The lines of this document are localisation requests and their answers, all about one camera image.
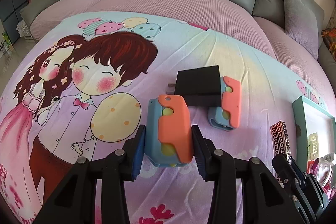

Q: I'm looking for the dark cabinet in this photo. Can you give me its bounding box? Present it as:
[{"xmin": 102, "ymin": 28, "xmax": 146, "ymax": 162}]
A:
[{"xmin": 1, "ymin": 0, "xmax": 29, "ymax": 44}]

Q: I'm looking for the orange patterned bag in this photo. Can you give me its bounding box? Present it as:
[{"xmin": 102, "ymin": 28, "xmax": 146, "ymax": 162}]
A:
[{"xmin": 322, "ymin": 28, "xmax": 336, "ymax": 60}]

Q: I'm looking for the purple grey cushion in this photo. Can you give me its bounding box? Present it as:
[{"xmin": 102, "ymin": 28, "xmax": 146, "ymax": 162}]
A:
[{"xmin": 284, "ymin": 0, "xmax": 325, "ymax": 59}]

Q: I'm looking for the gold patterned lighter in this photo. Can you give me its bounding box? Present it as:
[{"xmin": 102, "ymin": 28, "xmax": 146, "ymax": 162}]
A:
[{"xmin": 270, "ymin": 121, "xmax": 291, "ymax": 163}]

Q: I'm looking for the white plastic hair claw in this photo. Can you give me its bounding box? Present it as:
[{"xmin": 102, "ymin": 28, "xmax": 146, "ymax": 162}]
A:
[{"xmin": 307, "ymin": 133, "xmax": 319, "ymax": 161}]

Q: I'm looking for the black power adapter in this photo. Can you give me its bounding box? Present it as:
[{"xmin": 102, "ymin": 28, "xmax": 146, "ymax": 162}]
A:
[{"xmin": 167, "ymin": 65, "xmax": 222, "ymax": 107}]

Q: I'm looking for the cartoon printed bedsheet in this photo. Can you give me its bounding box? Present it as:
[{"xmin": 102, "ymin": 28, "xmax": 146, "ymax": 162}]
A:
[{"xmin": 1, "ymin": 12, "xmax": 335, "ymax": 223}]

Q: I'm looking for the blue orange toy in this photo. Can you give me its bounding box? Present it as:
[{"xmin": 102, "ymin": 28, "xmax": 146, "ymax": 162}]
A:
[
  {"xmin": 207, "ymin": 76, "xmax": 242, "ymax": 131},
  {"xmin": 145, "ymin": 94, "xmax": 194, "ymax": 168}
]

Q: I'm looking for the pink sofa cover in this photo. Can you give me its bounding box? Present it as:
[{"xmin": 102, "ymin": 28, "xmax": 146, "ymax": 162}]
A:
[{"xmin": 30, "ymin": 0, "xmax": 335, "ymax": 113}]

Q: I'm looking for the teal shallow box tray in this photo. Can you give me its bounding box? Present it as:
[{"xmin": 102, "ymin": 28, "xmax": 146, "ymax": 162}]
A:
[{"xmin": 292, "ymin": 96, "xmax": 335, "ymax": 171}]

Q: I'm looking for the white clip device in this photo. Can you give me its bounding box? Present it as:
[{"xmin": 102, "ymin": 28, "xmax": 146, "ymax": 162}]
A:
[{"xmin": 318, "ymin": 153, "xmax": 335, "ymax": 186}]

